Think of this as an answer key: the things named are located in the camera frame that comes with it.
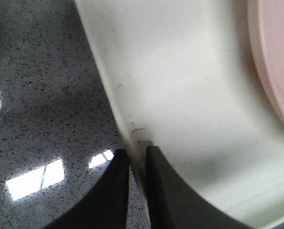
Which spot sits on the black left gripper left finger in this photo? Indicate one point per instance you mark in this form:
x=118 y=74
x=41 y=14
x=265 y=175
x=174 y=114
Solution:
x=105 y=205

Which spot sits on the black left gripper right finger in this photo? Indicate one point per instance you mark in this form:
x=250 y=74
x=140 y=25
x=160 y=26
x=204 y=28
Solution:
x=173 y=204

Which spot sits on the cream bear print tray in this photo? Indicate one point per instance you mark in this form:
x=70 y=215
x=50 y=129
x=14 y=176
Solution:
x=179 y=74

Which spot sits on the pink round plate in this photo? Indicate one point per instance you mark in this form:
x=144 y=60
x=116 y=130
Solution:
x=266 y=32

